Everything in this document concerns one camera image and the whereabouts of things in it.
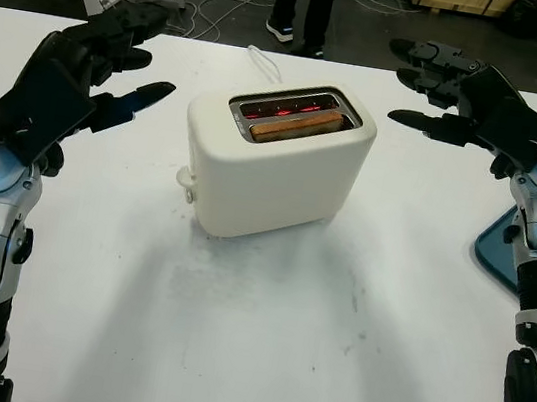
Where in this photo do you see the blue plastic tray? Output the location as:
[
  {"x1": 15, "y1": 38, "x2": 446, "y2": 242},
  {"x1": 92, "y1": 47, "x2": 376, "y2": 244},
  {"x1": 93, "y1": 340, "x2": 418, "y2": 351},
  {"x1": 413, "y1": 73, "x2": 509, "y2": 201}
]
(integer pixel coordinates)
[{"x1": 468, "y1": 200, "x2": 534, "y2": 293}]

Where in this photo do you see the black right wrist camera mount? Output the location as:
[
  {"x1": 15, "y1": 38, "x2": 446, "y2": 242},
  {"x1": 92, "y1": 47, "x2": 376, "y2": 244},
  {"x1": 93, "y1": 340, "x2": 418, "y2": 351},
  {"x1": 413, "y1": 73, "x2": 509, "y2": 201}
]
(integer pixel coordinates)
[{"x1": 479, "y1": 94, "x2": 537, "y2": 169}]

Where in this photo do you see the person in black clothes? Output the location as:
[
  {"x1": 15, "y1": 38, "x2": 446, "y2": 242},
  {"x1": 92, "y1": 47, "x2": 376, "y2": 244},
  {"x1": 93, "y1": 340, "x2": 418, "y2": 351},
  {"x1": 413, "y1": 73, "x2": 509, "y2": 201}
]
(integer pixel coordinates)
[{"x1": 262, "y1": 0, "x2": 339, "y2": 61}]

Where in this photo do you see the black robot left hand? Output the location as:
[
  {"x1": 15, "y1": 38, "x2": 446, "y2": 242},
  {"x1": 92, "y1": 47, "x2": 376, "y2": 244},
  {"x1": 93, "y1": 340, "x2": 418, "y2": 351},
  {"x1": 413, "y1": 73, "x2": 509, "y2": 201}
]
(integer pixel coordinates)
[{"x1": 8, "y1": 0, "x2": 188, "y2": 195}]

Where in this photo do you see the white toaster power cord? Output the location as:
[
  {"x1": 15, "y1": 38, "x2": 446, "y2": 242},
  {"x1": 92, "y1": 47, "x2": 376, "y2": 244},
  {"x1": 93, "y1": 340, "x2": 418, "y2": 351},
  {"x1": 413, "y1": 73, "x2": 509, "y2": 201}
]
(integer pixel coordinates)
[{"x1": 242, "y1": 44, "x2": 288, "y2": 85}]

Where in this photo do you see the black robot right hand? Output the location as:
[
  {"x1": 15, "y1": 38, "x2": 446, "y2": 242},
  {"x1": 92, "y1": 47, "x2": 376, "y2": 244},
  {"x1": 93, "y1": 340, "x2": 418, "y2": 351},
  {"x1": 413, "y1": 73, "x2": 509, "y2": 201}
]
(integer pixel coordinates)
[{"x1": 371, "y1": 35, "x2": 537, "y2": 186}]

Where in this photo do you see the browned toast slice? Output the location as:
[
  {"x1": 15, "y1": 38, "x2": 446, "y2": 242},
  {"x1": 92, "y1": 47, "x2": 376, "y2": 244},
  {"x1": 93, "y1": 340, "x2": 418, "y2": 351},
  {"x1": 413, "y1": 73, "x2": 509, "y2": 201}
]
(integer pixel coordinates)
[{"x1": 248, "y1": 99, "x2": 344, "y2": 155}]

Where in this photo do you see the white floor cable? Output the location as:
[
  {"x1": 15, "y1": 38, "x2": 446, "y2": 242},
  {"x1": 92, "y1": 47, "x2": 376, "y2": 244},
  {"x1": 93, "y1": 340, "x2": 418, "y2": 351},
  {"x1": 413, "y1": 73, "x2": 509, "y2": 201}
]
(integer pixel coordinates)
[{"x1": 191, "y1": 0, "x2": 426, "y2": 72}]

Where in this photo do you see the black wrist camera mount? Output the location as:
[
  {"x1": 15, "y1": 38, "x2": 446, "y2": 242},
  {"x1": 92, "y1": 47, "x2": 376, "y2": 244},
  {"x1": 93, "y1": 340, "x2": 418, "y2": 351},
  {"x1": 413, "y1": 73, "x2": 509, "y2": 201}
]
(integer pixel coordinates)
[
  {"x1": 479, "y1": 94, "x2": 537, "y2": 169},
  {"x1": 0, "y1": 50, "x2": 104, "y2": 176}
]

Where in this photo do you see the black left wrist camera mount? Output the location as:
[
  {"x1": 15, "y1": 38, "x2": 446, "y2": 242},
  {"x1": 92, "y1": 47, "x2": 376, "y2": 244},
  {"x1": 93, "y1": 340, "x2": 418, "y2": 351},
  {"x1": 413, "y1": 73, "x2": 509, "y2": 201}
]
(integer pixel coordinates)
[{"x1": 0, "y1": 50, "x2": 104, "y2": 176}]

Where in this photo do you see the white two-slot toaster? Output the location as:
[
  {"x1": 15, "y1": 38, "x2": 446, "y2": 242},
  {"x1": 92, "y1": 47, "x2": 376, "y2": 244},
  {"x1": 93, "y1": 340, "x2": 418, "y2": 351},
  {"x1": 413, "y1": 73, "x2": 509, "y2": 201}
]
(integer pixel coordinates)
[{"x1": 167, "y1": 65, "x2": 385, "y2": 260}]

